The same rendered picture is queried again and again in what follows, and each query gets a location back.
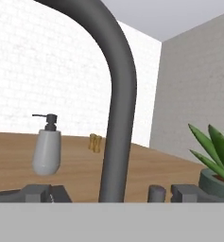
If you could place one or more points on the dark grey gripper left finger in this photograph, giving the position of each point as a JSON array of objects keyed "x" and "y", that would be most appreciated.
[{"x": 34, "y": 193}]

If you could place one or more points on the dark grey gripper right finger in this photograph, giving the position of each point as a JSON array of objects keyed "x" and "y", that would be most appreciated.
[{"x": 187, "y": 193}]

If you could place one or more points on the dark grey sink faucet spout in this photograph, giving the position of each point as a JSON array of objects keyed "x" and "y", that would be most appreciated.
[{"x": 119, "y": 104}]

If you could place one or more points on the green succulent in grey pot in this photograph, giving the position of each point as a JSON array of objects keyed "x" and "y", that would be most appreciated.
[{"x": 218, "y": 164}]

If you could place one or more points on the white soap dispenser black pump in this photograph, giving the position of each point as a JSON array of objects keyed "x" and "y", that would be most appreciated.
[{"x": 47, "y": 151}]

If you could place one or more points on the small yellow-brown object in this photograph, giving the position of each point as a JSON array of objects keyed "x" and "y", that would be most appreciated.
[{"x": 94, "y": 143}]

